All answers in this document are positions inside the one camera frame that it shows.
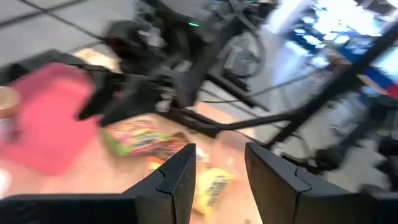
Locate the black table frame rail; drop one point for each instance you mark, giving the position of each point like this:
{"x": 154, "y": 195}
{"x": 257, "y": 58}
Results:
{"x": 342, "y": 80}

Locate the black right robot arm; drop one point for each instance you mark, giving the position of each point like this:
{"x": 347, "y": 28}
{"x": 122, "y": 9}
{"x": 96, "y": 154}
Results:
{"x": 186, "y": 37}

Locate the red plastic tray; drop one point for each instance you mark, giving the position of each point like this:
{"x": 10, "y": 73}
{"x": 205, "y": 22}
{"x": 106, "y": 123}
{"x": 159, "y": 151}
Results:
{"x": 49, "y": 124}

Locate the orange chicken ramen packet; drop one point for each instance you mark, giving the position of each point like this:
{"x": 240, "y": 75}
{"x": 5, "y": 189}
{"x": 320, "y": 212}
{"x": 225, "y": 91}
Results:
{"x": 214, "y": 186}

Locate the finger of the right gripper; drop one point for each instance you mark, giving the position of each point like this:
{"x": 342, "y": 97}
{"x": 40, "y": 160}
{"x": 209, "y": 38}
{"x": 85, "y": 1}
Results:
{"x": 119, "y": 109}
{"x": 94, "y": 99}

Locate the tan lid glass jar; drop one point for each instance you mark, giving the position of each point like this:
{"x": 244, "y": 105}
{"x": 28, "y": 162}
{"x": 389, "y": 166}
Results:
{"x": 7, "y": 101}

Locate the green yellow ramen packet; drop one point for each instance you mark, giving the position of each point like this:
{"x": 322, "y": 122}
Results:
{"x": 140, "y": 140}

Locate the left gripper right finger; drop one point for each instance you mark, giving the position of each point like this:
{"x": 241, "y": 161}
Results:
{"x": 280, "y": 193}

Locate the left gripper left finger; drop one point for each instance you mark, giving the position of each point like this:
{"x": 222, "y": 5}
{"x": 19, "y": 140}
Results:
{"x": 168, "y": 199}

